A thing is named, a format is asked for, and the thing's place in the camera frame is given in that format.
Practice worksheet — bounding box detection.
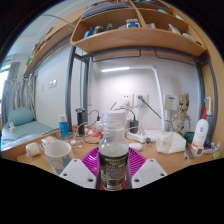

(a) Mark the teal pillow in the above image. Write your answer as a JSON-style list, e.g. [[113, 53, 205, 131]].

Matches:
[[7, 106, 35, 127]]

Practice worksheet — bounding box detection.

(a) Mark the grey metal bed frame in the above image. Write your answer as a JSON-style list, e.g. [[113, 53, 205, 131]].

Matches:
[[64, 46, 218, 141]]

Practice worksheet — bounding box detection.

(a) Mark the white light switch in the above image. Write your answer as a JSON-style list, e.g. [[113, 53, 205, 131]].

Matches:
[[48, 78, 58, 89]]

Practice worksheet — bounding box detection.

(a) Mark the clear bottle with dark label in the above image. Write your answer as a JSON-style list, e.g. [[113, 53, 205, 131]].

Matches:
[[97, 111, 130, 192]]

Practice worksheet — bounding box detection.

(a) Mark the blue spray bottle white nozzle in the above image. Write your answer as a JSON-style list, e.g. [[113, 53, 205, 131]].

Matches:
[[203, 96, 214, 133]]

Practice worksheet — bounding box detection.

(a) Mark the dark green round tin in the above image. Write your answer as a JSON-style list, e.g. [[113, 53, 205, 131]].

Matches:
[[184, 131, 195, 145]]

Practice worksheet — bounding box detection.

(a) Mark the white wall box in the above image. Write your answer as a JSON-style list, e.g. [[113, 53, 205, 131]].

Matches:
[[163, 94, 179, 112]]

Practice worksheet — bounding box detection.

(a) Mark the grey curtain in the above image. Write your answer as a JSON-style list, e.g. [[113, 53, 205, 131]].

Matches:
[[0, 61, 38, 126]]

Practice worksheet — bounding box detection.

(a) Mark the wooden shelf unit with items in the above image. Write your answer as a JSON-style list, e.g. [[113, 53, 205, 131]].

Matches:
[[69, 0, 208, 58]]

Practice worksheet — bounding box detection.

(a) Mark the black electric shaver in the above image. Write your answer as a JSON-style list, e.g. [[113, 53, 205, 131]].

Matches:
[[75, 107, 87, 136]]

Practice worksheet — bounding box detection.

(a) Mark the wooden wardrobe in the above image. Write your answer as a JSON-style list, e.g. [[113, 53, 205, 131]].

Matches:
[[199, 33, 224, 154]]

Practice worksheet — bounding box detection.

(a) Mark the wooden tree creature figurine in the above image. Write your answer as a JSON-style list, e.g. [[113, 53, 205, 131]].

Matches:
[[169, 92, 193, 134]]

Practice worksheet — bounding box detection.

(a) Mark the long wooden bed rail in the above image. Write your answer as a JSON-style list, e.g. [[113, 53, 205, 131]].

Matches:
[[22, 11, 81, 78]]

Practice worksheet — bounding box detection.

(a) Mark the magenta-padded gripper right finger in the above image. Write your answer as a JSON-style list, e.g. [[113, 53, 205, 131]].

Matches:
[[126, 147, 168, 190]]

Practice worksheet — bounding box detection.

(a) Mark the white power strip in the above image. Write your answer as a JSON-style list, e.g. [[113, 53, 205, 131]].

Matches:
[[125, 130, 149, 144]]

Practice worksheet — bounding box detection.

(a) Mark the blue tube with white cap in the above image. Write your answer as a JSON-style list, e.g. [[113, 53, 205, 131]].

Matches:
[[58, 114, 70, 140]]

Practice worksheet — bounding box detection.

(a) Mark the white desk lamp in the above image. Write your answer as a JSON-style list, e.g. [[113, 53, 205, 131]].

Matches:
[[99, 65, 166, 141]]

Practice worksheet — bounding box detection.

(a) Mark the white mug with blue map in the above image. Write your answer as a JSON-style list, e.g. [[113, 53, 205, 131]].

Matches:
[[43, 141, 74, 176]]

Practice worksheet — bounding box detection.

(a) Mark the plastic-wrapped round bun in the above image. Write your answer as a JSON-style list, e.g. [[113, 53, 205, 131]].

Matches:
[[41, 135, 58, 149], [25, 142, 43, 158]]

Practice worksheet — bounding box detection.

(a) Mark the black charger block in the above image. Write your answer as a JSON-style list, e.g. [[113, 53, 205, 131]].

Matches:
[[129, 119, 140, 134]]

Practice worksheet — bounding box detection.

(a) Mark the white pump bottle red top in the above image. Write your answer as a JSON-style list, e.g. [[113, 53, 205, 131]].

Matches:
[[191, 106, 210, 151]]

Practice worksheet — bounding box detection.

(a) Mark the teal bed mattress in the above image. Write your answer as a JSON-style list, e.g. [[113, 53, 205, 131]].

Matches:
[[0, 119, 56, 151]]

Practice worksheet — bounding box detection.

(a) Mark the small white oval case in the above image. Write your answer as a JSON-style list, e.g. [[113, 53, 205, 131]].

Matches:
[[128, 142, 144, 152]]

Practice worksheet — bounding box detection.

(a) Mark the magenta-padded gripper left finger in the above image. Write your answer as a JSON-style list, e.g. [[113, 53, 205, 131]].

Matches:
[[58, 146, 101, 190]]

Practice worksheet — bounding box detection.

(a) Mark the white wall socket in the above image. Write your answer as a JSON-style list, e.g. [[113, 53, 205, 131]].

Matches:
[[134, 93, 150, 108], [119, 93, 134, 108]]

